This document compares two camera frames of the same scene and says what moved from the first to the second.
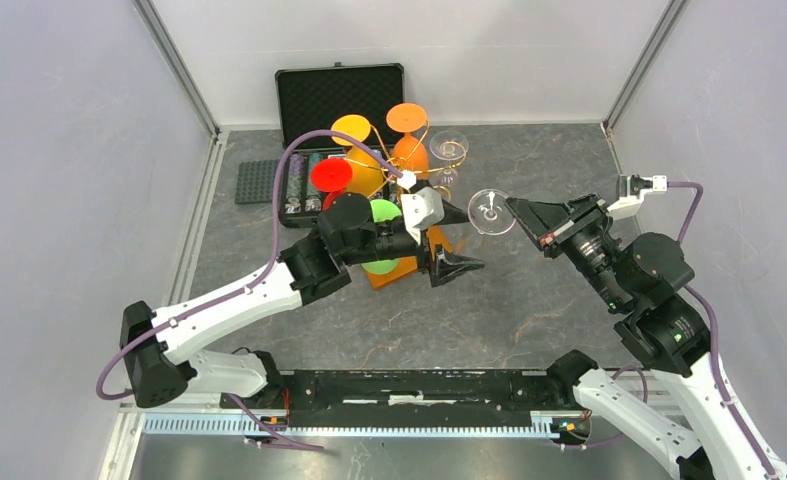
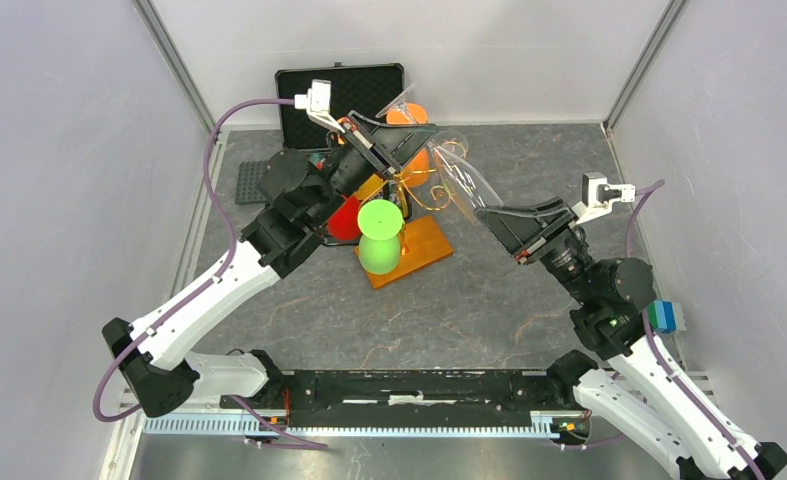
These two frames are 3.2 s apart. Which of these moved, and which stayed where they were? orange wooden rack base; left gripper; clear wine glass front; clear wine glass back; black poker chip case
Moved: clear wine glass back; clear wine glass front; left gripper
Stayed: black poker chip case; orange wooden rack base
